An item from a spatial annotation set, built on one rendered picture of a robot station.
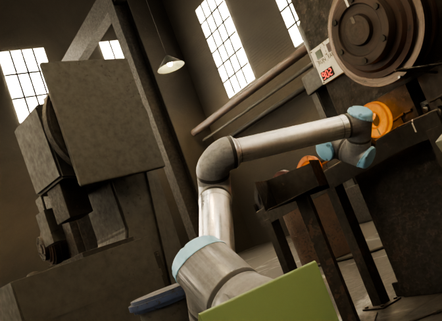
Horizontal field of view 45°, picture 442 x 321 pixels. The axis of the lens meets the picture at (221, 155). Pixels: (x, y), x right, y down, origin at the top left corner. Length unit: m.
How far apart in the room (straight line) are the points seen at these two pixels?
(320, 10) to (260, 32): 9.37
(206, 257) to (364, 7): 1.30
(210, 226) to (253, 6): 10.64
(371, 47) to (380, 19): 0.12
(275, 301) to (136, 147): 3.43
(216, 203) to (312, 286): 0.64
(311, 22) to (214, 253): 1.68
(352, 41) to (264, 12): 9.70
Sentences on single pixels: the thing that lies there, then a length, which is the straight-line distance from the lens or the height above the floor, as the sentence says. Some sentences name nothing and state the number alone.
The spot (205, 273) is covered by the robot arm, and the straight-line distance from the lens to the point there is 1.24.
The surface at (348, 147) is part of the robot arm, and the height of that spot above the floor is 0.70.
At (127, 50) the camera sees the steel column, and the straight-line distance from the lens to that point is 9.52.
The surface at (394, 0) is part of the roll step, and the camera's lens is 2.18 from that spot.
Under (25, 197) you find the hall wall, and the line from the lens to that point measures 11.84.
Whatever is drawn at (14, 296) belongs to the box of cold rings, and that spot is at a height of 0.65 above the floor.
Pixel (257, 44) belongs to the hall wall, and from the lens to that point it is 12.12.
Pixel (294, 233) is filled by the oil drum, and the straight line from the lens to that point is 5.07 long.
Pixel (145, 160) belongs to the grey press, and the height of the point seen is 1.35.
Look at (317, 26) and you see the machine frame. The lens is 2.69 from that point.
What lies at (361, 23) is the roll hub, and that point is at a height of 1.13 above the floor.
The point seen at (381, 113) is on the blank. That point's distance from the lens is 2.34.
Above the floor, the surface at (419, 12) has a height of 1.06.
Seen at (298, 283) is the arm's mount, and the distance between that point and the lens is 1.18.
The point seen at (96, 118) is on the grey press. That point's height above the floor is 1.77.
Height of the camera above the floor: 0.55
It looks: 8 degrees up
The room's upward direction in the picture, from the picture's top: 21 degrees counter-clockwise
